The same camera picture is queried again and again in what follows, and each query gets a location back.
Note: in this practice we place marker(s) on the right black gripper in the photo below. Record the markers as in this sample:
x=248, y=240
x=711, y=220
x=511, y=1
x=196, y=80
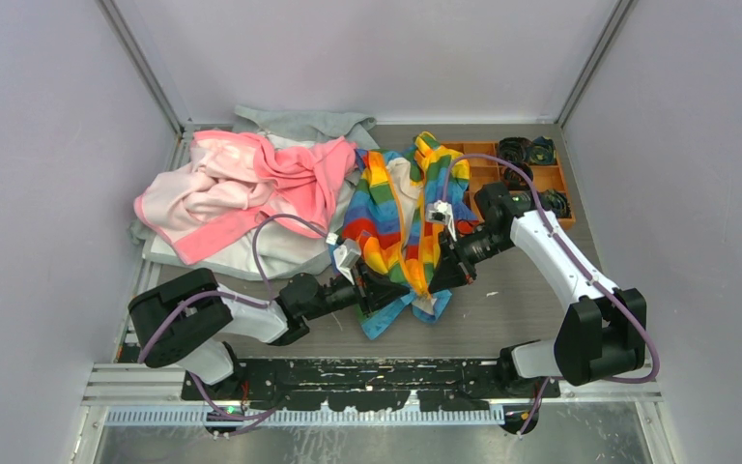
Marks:
x=449, y=273

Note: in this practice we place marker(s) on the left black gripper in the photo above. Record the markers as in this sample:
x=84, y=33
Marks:
x=375, y=289

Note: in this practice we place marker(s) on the rainbow striped zip jacket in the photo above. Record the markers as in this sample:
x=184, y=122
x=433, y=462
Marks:
x=387, y=218

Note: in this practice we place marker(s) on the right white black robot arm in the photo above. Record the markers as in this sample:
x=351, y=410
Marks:
x=601, y=333

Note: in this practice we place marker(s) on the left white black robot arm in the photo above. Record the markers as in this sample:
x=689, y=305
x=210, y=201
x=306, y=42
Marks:
x=178, y=322

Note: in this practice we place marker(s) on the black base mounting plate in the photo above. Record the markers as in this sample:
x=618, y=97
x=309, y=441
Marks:
x=371, y=385

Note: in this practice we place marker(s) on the blue green rolled tie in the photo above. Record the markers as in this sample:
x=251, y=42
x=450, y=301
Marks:
x=557, y=201

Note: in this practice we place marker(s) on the grey white garment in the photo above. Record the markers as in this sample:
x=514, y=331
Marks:
x=271, y=250

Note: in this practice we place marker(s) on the dark rolled tie back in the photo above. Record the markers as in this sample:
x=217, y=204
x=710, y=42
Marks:
x=514, y=149

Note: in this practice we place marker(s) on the pink fleece garment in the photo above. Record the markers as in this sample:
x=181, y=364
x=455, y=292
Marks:
x=234, y=181

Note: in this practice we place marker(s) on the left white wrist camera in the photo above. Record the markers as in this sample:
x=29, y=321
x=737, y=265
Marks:
x=345, y=254

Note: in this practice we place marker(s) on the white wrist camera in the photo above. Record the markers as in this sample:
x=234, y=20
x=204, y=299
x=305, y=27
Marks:
x=441, y=212
x=345, y=254

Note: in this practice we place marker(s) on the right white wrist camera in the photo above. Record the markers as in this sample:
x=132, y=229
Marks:
x=441, y=212

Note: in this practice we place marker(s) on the silver slotted aluminium rail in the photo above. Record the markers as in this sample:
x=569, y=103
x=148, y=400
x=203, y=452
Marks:
x=198, y=415

